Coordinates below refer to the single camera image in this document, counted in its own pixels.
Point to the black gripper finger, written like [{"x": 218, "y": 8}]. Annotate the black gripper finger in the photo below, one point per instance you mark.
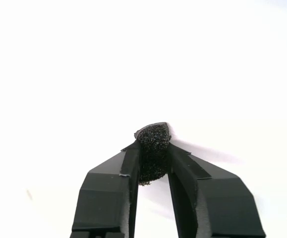
[
  {"x": 103, "y": 203},
  {"x": 225, "y": 208}
]

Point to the black foam box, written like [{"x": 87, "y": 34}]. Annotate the black foam box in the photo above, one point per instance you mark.
[{"x": 153, "y": 148}]

